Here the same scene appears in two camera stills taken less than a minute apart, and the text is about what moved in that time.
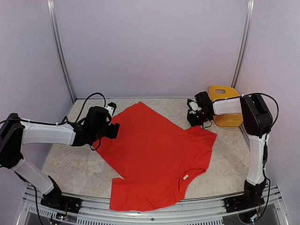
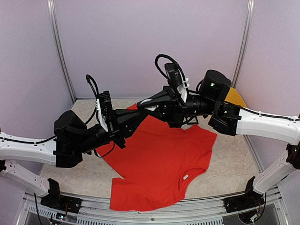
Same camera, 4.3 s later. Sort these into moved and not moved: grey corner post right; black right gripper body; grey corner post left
Moved: black right gripper body
Not moved: grey corner post left; grey corner post right
